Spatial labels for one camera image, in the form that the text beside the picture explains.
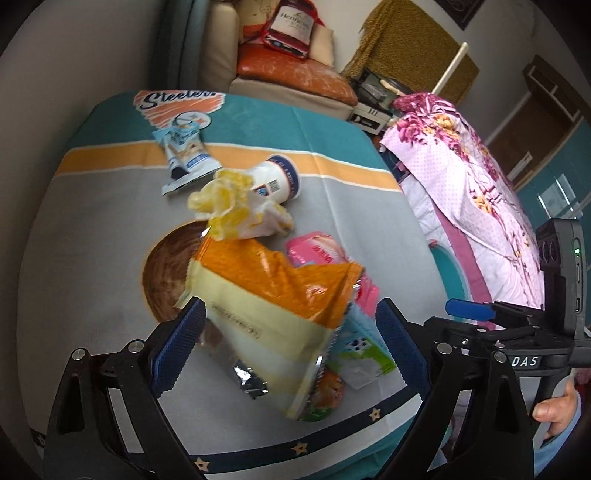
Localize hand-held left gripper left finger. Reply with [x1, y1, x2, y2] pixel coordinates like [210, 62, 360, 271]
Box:
[44, 298, 208, 480]

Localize dark wall frame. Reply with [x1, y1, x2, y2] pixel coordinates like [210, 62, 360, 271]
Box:
[436, 0, 485, 31]

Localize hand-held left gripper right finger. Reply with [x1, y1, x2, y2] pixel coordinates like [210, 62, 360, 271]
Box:
[375, 298, 539, 480]

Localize orange and cream snack bag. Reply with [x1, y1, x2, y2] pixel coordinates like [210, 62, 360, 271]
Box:
[175, 235, 368, 421]

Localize person's right hand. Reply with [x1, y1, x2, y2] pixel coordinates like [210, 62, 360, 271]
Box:
[531, 383, 583, 439]

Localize cream leather sofa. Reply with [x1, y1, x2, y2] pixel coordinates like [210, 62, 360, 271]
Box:
[203, 0, 361, 121]

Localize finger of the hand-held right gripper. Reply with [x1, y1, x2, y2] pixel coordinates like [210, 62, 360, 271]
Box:
[445, 298, 543, 329]
[424, 316, 546, 354]

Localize leopard pattern cloth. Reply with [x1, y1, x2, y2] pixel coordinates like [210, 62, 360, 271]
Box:
[342, 0, 481, 107]

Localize crumpled yellow wrapper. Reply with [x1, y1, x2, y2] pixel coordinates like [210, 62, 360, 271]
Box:
[187, 168, 295, 241]

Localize orange green jelly cup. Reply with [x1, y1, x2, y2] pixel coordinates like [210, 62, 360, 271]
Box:
[300, 367, 347, 422]

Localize beige pillow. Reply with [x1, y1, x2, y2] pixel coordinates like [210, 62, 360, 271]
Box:
[307, 25, 335, 65]

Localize grey curtain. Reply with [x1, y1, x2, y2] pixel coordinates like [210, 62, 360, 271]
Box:
[152, 0, 213, 93]

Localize bottle shaped pillow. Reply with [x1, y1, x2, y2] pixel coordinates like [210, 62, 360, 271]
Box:
[261, 0, 319, 61]

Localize pink snack packet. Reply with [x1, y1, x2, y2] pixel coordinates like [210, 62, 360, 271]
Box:
[284, 233, 379, 317]

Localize teal striped printed cloth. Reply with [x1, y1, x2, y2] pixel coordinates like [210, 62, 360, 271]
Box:
[14, 89, 458, 480]

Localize white and blue paper cup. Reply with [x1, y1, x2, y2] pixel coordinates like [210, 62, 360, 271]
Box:
[240, 154, 303, 204]

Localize stack of electronic devices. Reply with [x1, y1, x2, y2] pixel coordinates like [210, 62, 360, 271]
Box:
[348, 67, 419, 134]

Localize light blue snack packet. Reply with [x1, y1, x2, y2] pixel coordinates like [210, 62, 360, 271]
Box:
[152, 113, 222, 197]

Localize pink floral quilt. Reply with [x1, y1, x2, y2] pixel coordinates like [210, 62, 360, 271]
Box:
[379, 91, 546, 310]

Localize small green white carton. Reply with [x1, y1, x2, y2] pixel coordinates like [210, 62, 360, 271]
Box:
[325, 305, 398, 393]

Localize brown wooden cabinet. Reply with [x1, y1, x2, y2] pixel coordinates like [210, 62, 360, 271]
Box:
[480, 55, 591, 185]

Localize orange seat cushion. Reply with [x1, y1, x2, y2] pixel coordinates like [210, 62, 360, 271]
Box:
[236, 39, 358, 104]

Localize white wooden stick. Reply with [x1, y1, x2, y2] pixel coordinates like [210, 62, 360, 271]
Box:
[431, 42, 469, 95]

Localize yellow cartoon pillow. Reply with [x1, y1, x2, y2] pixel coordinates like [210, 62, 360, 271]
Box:
[238, 0, 282, 44]

